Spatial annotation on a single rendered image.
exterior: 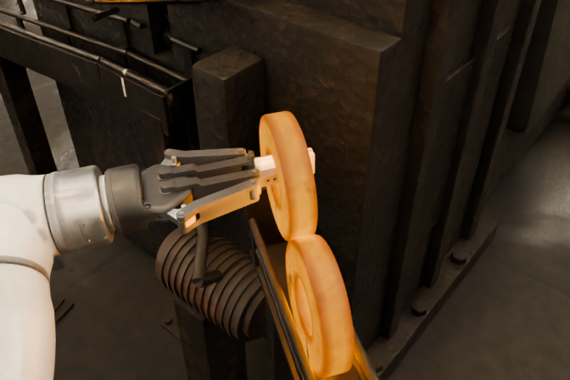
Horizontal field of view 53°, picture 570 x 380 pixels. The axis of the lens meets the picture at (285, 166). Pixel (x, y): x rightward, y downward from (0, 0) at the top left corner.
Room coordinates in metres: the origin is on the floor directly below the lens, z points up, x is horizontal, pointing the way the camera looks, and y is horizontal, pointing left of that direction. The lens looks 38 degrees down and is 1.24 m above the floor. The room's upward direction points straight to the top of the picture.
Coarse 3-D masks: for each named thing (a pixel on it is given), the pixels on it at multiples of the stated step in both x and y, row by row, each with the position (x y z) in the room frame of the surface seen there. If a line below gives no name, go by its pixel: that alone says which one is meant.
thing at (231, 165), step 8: (248, 152) 0.54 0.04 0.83; (224, 160) 0.53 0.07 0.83; (232, 160) 0.53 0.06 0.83; (240, 160) 0.53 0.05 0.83; (248, 160) 0.53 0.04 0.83; (160, 168) 0.51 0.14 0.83; (168, 168) 0.51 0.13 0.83; (176, 168) 0.52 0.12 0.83; (184, 168) 0.52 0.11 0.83; (192, 168) 0.51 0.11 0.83; (200, 168) 0.52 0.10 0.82; (208, 168) 0.52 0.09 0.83; (216, 168) 0.52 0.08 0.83; (224, 168) 0.52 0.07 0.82; (232, 168) 0.52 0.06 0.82; (240, 168) 0.54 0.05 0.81; (160, 176) 0.50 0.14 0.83; (168, 176) 0.50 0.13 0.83; (192, 176) 0.51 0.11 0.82; (200, 176) 0.51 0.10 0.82; (208, 176) 0.52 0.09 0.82
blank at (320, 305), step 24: (312, 240) 0.44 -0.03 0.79; (288, 264) 0.46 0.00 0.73; (312, 264) 0.40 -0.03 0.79; (336, 264) 0.40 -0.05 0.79; (288, 288) 0.46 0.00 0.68; (312, 288) 0.38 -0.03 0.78; (336, 288) 0.38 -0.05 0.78; (312, 312) 0.37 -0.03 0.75; (336, 312) 0.36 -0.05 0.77; (312, 336) 0.37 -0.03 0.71; (336, 336) 0.34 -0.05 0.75; (312, 360) 0.37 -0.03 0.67; (336, 360) 0.34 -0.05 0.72
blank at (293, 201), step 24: (264, 120) 0.56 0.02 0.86; (288, 120) 0.54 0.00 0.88; (264, 144) 0.57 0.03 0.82; (288, 144) 0.50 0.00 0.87; (288, 168) 0.48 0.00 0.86; (288, 192) 0.47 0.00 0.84; (312, 192) 0.47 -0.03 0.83; (288, 216) 0.46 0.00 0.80; (312, 216) 0.46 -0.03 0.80; (288, 240) 0.47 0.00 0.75
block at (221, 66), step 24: (192, 72) 0.82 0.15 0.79; (216, 72) 0.79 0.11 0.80; (240, 72) 0.80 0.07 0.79; (264, 72) 0.84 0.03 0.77; (216, 96) 0.78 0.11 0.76; (240, 96) 0.79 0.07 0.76; (264, 96) 0.84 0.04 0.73; (216, 120) 0.78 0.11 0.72; (240, 120) 0.79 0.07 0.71; (216, 144) 0.79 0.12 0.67; (240, 144) 0.79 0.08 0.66
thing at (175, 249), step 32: (160, 256) 0.68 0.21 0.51; (192, 256) 0.66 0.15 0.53; (224, 256) 0.65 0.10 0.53; (192, 288) 0.62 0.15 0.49; (224, 288) 0.60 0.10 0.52; (256, 288) 0.59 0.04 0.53; (192, 320) 0.64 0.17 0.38; (224, 320) 0.57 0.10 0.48; (256, 320) 0.57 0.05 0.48; (192, 352) 0.65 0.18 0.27; (224, 352) 0.65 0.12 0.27
